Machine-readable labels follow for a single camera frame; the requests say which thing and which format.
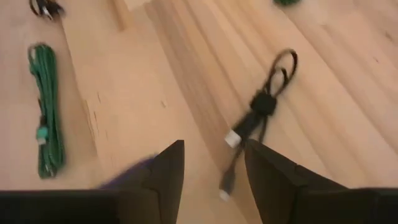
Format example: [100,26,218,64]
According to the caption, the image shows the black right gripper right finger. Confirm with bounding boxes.
[244,139,348,224]

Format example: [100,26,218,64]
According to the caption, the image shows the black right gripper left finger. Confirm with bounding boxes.
[118,139,186,224]

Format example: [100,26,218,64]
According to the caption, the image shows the black USB cable black strap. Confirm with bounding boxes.
[218,48,299,202]

